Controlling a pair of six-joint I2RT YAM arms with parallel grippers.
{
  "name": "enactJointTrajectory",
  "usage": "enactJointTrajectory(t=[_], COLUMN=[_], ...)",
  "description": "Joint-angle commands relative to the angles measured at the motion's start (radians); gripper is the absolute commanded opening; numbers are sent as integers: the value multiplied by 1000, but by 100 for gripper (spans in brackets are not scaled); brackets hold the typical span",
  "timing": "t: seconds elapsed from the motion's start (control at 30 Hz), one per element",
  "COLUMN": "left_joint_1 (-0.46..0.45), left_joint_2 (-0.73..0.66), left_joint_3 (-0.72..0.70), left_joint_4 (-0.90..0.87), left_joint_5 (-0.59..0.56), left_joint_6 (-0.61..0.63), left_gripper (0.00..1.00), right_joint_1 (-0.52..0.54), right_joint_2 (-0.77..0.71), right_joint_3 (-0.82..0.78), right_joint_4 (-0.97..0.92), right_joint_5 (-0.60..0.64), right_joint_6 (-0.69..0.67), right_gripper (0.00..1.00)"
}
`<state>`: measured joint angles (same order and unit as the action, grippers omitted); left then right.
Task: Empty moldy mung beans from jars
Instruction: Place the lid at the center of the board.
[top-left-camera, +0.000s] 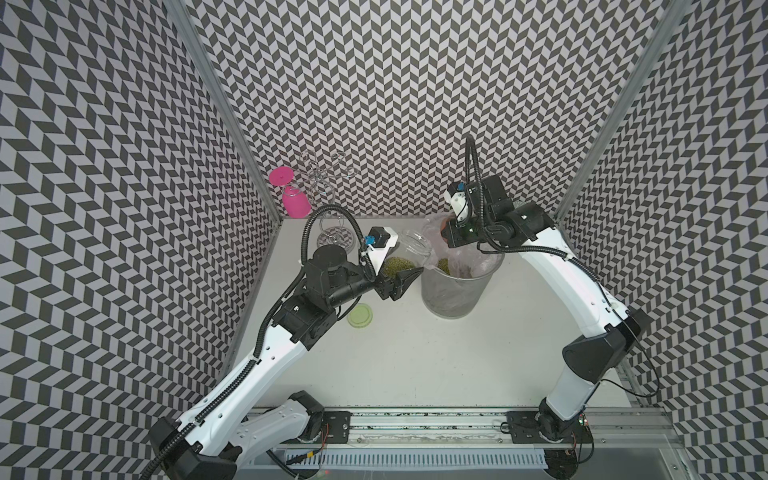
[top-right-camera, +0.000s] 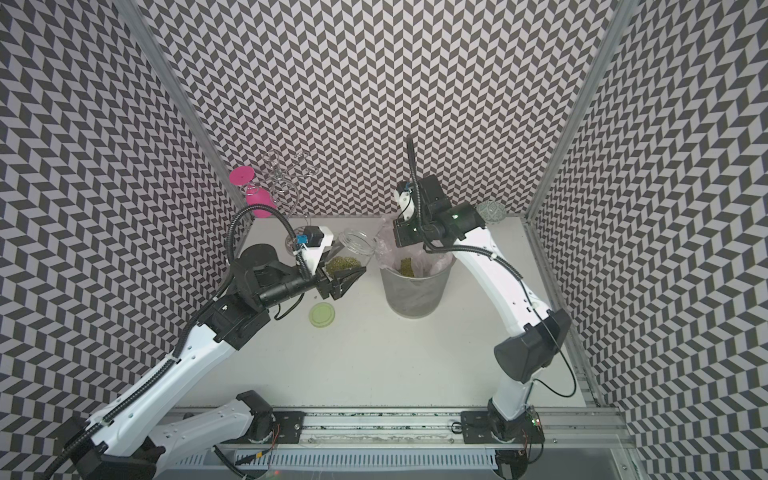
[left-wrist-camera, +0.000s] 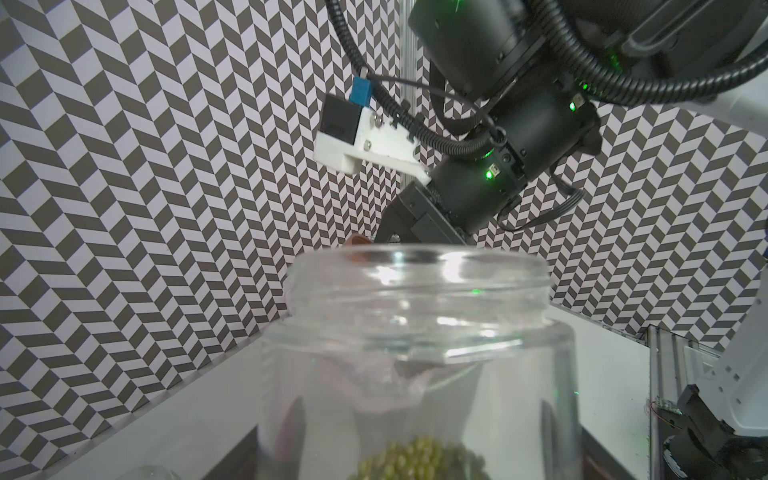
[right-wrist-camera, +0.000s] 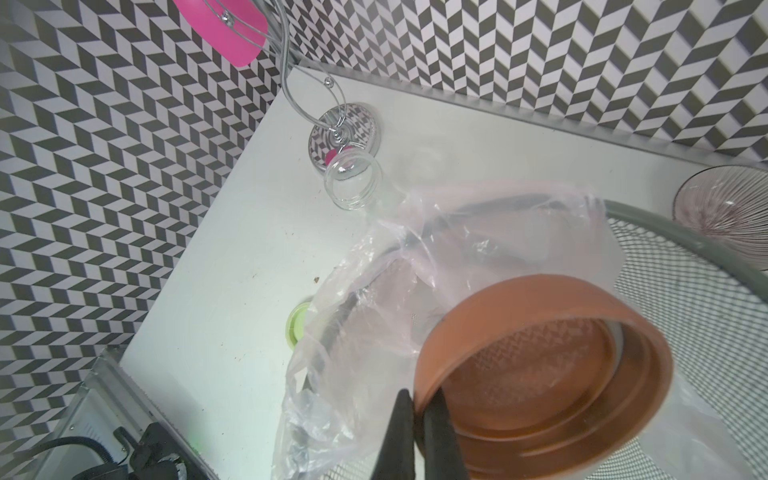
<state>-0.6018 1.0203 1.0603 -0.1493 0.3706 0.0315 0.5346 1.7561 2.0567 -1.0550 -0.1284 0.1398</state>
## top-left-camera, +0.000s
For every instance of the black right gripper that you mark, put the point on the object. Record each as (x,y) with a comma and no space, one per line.
(453,235)

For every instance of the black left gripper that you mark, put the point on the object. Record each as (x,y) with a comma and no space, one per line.
(397,285)

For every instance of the grey mesh waste bin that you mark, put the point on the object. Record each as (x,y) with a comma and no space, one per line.
(451,298)

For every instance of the light green jar lid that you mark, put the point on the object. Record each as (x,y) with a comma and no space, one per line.
(360,316)

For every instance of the orange jar lid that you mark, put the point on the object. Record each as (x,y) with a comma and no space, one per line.
(445,222)

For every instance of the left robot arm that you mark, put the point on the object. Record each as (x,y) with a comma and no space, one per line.
(264,360)

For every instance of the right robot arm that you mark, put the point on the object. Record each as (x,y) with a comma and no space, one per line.
(485,216)

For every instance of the clear plastic bin liner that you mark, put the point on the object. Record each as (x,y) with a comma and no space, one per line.
(464,262)

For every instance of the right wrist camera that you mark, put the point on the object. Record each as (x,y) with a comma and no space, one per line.
(455,195)

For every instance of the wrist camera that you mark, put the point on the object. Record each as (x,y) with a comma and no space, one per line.
(455,195)
(377,244)

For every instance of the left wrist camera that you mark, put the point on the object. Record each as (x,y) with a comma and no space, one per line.
(377,244)

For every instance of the wire stand with pink discs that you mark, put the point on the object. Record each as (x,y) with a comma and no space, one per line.
(310,181)

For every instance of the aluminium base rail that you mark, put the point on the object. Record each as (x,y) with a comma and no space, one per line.
(628,442)

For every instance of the aluminium corner frame post right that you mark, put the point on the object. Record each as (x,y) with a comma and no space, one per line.
(671,18)

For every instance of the aluminium corner frame post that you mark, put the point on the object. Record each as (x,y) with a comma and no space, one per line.
(671,18)
(179,15)

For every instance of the aluminium corner frame post left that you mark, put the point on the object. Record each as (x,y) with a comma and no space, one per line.
(179,15)

